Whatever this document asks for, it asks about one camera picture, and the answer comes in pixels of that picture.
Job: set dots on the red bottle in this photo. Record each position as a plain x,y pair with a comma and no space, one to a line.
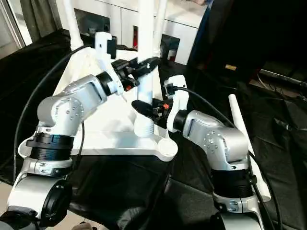
136,38

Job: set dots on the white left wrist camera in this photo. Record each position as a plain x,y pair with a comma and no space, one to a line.
103,50

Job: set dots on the white plastic table top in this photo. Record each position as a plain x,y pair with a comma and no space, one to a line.
108,134

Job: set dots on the grey curtain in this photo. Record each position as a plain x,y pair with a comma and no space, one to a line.
39,19

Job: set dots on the black mat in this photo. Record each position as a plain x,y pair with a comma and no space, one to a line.
120,187

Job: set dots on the dark metal pole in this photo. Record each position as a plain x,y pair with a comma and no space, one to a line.
285,76

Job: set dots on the grey robot left foot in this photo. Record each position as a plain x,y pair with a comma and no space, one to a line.
81,226

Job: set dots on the white plastic table leg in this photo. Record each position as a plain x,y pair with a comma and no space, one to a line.
146,28
161,19
73,26
237,115

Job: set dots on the small tan label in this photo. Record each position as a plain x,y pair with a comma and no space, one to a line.
230,67

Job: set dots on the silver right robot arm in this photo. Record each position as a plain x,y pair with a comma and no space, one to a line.
216,139

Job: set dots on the white glass-door cabinet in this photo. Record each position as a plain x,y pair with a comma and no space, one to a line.
124,14

